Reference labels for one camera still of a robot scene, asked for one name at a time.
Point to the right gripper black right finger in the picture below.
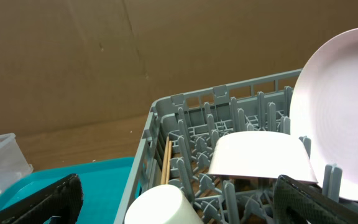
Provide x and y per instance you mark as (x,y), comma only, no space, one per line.
(294,202)

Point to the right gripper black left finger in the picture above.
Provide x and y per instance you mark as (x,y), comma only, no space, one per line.
(59,202)

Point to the pink bowl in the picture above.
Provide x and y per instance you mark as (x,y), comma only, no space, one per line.
(262,154)

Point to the cream paper cup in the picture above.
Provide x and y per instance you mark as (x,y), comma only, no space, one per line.
(163,204)

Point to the large white plate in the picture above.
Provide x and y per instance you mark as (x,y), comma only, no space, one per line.
(324,108)

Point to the teal plastic tray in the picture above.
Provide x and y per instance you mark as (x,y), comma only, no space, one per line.
(103,185)

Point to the wooden chopstick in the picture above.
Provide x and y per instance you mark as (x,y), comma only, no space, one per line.
(169,156)
(164,165)

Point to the grey dish rack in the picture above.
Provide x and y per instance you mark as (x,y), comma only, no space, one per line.
(194,121)

